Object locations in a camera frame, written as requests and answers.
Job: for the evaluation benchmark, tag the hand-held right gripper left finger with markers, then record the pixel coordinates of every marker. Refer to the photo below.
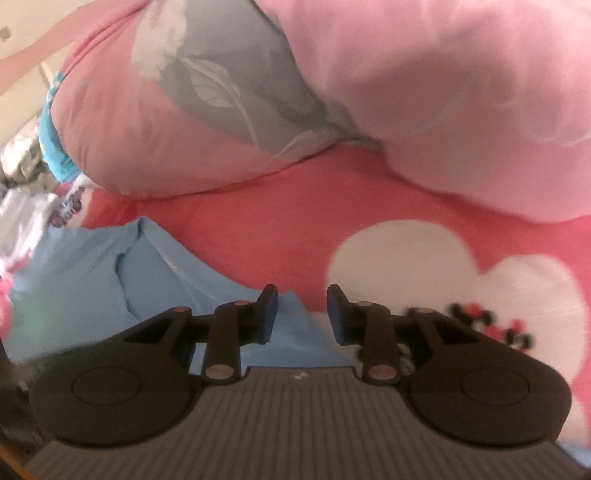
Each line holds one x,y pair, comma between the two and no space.
270,314

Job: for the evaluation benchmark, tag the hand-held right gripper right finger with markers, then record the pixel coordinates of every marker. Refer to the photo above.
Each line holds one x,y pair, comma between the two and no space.
334,316

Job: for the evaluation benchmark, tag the light blue t-shirt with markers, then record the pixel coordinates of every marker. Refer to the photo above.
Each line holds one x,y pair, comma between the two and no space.
92,277

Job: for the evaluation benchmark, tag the red floral blanket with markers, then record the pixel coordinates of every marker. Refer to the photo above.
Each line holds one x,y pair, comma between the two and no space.
277,221

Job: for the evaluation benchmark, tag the grey and white patterned cloth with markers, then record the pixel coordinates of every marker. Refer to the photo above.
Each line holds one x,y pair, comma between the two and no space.
18,161

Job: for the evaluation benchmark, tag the teal cloth with yellow dot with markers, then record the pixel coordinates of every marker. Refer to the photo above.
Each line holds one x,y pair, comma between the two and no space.
55,157

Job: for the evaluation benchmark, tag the pink and grey floral quilt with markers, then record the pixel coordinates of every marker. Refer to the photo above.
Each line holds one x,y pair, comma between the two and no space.
369,69

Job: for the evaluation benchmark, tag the pink and white headboard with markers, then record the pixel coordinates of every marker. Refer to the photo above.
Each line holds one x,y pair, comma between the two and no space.
27,62

